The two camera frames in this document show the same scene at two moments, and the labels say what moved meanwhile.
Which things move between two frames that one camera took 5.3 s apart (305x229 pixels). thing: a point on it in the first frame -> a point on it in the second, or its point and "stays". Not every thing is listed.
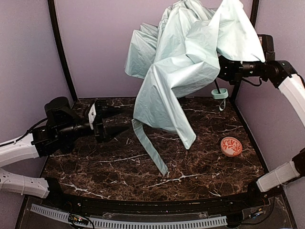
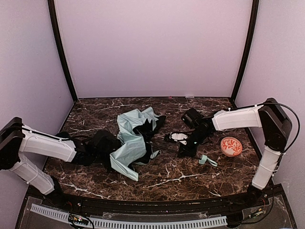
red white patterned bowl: (231, 146) stays
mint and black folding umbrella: (182, 54) -> (135, 145)
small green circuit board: (77, 220) stays
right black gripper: (225, 70) -> (186, 151)
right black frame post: (254, 8) stays
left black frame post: (52, 8) stays
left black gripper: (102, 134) -> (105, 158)
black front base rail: (122, 205) stays
